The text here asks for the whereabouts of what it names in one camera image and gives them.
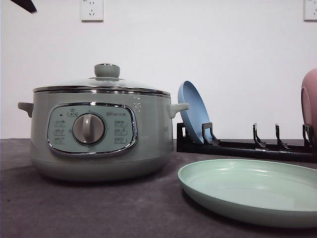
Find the black dish rack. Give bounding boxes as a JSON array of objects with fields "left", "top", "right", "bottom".
[{"left": 176, "top": 122, "right": 317, "bottom": 163}]

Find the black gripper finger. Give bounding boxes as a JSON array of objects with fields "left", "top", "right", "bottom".
[{"left": 10, "top": 0, "right": 37, "bottom": 13}]

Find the glass steamer lid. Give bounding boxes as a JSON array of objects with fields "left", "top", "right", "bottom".
[{"left": 34, "top": 63, "right": 171, "bottom": 98}]

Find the white wall socket left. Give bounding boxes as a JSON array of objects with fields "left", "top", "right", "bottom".
[{"left": 80, "top": 0, "right": 104, "bottom": 22}]

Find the green plate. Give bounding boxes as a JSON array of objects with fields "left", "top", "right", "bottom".
[{"left": 178, "top": 159, "right": 317, "bottom": 228}]

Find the white wall socket right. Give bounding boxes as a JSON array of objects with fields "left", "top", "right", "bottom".
[{"left": 302, "top": 0, "right": 317, "bottom": 24}]

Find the blue plate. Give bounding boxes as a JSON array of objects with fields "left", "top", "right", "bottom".
[{"left": 178, "top": 80, "right": 211, "bottom": 143}]

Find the white wall socket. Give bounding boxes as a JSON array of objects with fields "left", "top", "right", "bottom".
[
  {"left": 302, "top": 0, "right": 317, "bottom": 24},
  {"left": 80, "top": 0, "right": 104, "bottom": 22}
]

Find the green electric steamer pot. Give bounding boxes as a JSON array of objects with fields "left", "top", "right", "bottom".
[{"left": 17, "top": 91, "right": 189, "bottom": 182}]

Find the pink plate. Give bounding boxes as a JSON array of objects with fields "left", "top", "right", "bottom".
[{"left": 301, "top": 68, "right": 317, "bottom": 147}]

